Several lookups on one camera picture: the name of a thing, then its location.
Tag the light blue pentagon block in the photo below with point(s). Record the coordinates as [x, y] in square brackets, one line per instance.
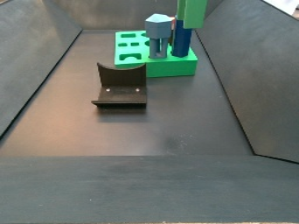
[158, 30]

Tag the red rounded block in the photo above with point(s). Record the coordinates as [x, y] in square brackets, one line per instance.
[172, 22]

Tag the black curved holder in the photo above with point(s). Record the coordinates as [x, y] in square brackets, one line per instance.
[122, 86]

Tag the green shape sorter board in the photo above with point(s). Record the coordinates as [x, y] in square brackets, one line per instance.
[132, 53]

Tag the dark blue hexagonal block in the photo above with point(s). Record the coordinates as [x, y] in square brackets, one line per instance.
[180, 39]

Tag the green arch block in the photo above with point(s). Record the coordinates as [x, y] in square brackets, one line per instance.
[191, 11]

